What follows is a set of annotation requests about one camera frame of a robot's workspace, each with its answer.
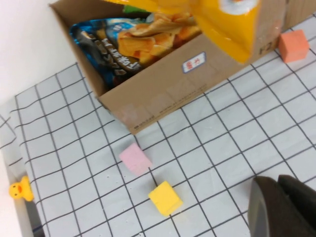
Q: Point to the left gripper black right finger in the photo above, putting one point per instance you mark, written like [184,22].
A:
[303,202]

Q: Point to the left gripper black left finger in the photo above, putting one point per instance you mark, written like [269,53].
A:
[264,212]

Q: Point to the yellow snack bag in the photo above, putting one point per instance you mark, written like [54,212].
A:
[234,32]

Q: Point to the green snack bag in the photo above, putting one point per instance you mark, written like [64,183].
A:
[129,9]

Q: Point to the white black-checked tablecloth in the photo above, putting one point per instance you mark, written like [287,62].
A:
[222,148]

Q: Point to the yellow foam cube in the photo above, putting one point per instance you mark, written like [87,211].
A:
[164,197]

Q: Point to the pink foam cube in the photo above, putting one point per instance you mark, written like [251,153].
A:
[134,158]

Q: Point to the cardboard box with sticker label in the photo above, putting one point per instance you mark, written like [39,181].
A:
[172,86]

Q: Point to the orange foam cube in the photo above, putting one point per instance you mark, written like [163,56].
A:
[293,47]

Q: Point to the plain brown cardboard box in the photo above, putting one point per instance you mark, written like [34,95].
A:
[301,12]

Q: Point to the blue potato chips bag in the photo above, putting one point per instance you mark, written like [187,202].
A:
[103,54]

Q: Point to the yellow rubber duck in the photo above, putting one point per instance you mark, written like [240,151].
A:
[19,190]

